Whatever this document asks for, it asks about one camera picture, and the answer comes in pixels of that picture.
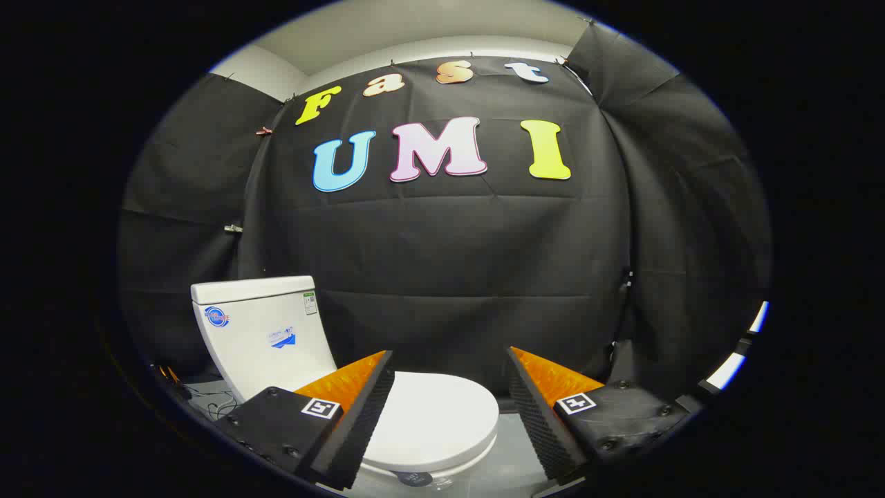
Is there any white toilet lid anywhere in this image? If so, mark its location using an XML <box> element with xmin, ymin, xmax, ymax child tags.
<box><xmin>363</xmin><ymin>371</ymin><xmax>500</xmax><ymax>474</ymax></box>

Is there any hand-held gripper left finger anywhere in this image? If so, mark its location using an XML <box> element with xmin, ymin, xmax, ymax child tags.
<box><xmin>214</xmin><ymin>349</ymin><xmax>396</xmax><ymax>490</ymax></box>

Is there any black backdrop cloth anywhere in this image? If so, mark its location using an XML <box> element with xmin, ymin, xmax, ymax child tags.
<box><xmin>118</xmin><ymin>21</ymin><xmax>772</xmax><ymax>416</ymax></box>

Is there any white ceramic toilet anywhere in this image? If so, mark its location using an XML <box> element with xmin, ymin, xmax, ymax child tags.
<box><xmin>191</xmin><ymin>275</ymin><xmax>500</xmax><ymax>493</ymax></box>

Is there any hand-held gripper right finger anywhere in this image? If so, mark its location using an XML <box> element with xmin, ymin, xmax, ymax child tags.
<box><xmin>506</xmin><ymin>346</ymin><xmax>692</xmax><ymax>485</ymax></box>

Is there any tangle of thin cables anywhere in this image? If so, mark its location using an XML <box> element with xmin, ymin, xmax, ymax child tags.
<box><xmin>183</xmin><ymin>387</ymin><xmax>239</xmax><ymax>419</ymax></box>

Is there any white black striped panel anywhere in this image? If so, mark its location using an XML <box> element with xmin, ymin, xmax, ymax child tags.
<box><xmin>705</xmin><ymin>301</ymin><xmax>770</xmax><ymax>391</ymax></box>

